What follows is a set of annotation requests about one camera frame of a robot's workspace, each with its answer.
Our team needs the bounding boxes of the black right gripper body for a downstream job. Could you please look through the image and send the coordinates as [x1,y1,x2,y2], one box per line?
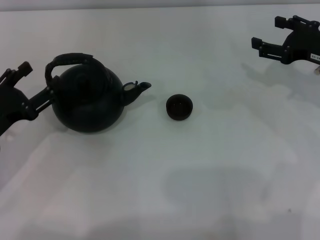
[282,24,320,66]

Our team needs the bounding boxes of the small dark teacup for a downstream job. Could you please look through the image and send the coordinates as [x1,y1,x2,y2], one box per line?
[166,93,194,122]

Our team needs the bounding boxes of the black round teapot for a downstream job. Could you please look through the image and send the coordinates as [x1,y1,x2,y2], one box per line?
[44,52,153,134]

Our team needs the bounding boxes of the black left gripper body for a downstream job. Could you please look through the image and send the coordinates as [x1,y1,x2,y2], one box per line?
[0,84,29,137]

